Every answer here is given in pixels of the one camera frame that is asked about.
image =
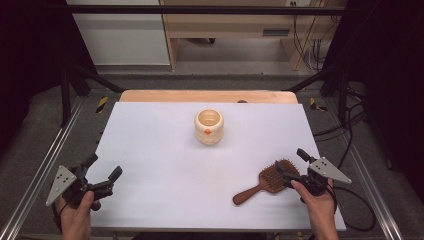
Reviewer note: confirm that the cream ceramic cup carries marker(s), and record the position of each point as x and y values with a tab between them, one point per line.
209	136

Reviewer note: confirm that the black curtain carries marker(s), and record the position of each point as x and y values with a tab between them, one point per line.
30	60
393	83

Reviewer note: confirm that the white cabinet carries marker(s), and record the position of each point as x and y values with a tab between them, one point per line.
123	36

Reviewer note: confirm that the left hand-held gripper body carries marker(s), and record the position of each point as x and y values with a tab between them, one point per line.
75	190

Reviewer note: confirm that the light wooden desk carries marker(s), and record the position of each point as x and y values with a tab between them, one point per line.
230	23

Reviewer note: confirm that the aluminium rail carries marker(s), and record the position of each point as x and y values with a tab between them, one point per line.
370	186
43	170

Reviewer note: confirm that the light wooden table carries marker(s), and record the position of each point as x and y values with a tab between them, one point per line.
200	96

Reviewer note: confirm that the brown wooden hairbrush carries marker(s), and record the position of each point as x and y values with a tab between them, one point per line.
269	181

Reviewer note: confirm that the yellow clamp right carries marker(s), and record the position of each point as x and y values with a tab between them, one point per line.
314	104

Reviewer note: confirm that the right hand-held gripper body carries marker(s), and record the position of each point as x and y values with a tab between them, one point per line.
318	178

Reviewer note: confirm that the person's right hand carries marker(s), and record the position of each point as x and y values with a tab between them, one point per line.
321	210

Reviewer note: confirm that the person's left hand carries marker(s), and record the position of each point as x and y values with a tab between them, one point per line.
76	221

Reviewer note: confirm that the black metal stand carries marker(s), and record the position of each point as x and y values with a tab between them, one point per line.
66	100
342	96

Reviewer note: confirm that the white board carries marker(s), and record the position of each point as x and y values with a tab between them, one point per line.
166	173

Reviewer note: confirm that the black horizontal frame bar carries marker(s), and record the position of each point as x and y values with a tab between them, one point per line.
200	10

